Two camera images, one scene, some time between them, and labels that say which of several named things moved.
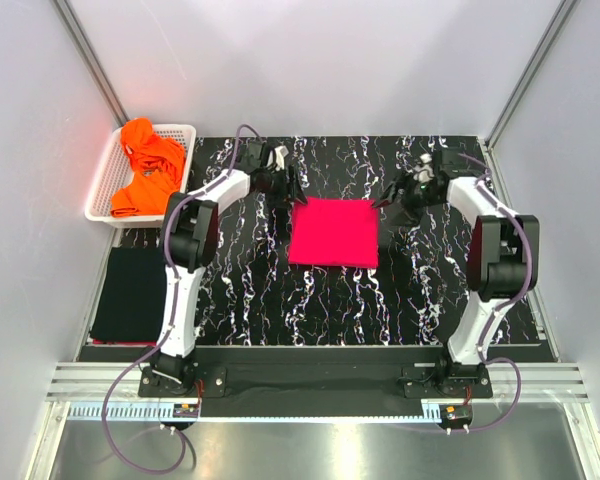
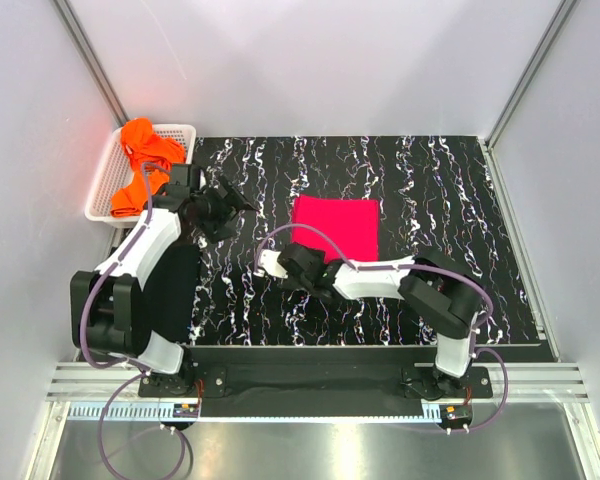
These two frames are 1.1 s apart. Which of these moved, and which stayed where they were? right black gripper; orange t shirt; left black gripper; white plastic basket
Moved: left black gripper; right black gripper
Stayed: orange t shirt; white plastic basket
